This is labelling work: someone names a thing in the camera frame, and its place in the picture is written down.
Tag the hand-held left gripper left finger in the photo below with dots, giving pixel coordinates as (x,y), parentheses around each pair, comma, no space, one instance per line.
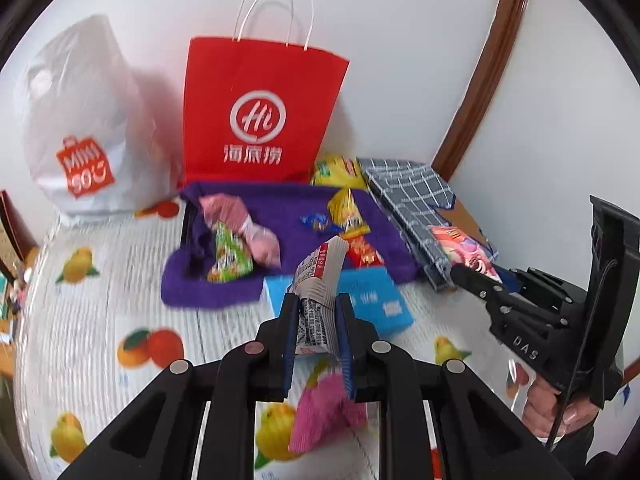
(288,345)

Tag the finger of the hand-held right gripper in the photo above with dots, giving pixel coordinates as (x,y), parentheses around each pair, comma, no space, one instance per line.
(480,285)

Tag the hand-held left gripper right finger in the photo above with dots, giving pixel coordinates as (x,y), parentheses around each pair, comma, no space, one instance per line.
(345,345)

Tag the red pink snack packet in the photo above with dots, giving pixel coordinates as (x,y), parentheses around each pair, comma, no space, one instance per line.
(465,250)

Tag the white grey-print snack packet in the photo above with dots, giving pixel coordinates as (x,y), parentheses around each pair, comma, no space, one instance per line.
(317,280)

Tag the red gold-print snack packet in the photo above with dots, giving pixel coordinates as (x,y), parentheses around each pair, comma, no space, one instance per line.
(362,252)

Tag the person's right forearm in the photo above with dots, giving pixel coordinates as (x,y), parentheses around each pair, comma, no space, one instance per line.
(580,457)

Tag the person's right hand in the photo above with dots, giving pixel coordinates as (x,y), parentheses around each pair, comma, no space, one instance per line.
(542,410)

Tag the blue tissue pack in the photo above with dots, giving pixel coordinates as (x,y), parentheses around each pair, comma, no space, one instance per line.
(375,300)

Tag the pink gridded snack packet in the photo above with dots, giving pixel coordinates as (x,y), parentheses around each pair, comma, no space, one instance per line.
(320,410)

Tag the green snack packet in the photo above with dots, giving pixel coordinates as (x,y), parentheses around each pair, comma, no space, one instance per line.
(227,255)

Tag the plaid grey box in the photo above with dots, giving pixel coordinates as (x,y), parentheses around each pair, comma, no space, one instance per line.
(410,195)

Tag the small blue candy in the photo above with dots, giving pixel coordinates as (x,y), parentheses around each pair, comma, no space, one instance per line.
(315,221)

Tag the small yellow snack packet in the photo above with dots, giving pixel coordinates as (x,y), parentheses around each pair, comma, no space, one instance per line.
(345,210)

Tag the purple towel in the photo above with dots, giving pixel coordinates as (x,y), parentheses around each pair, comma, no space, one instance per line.
(290,205)

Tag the large yellow snack packet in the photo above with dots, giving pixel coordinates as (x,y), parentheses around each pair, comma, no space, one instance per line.
(335,172)

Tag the fruit print tablecloth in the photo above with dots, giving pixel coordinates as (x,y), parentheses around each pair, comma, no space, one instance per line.
(100,310)

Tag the red paper bag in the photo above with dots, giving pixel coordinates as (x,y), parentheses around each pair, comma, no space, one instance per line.
(260,85)

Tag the white plastic shopping bag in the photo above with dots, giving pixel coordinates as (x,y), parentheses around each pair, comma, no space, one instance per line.
(90,110)

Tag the wooden door frame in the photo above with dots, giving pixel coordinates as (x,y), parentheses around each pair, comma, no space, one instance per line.
(480,70)

